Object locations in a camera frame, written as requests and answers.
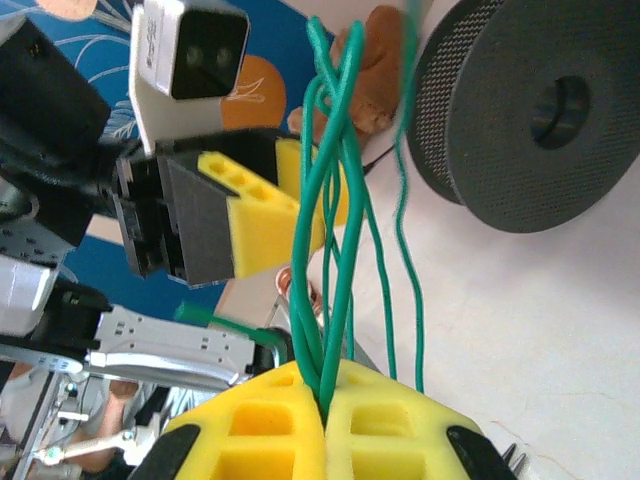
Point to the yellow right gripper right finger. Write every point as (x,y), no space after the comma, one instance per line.
(380,450)

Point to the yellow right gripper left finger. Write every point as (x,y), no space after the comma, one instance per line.
(270,450)

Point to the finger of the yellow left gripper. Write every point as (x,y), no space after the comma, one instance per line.
(210,235)
(287,160)

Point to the black spool with cardboard core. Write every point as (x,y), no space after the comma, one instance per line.
(500,165)

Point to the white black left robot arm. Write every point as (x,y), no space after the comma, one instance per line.
(25,295)

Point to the brown teddy bear plush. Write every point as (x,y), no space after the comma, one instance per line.
(380,45)

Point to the person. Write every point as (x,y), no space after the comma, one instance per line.
(120,405)

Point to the aluminium rail frame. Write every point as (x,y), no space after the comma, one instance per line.
(165,345)

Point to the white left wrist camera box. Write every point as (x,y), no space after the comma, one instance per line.
(165,60)

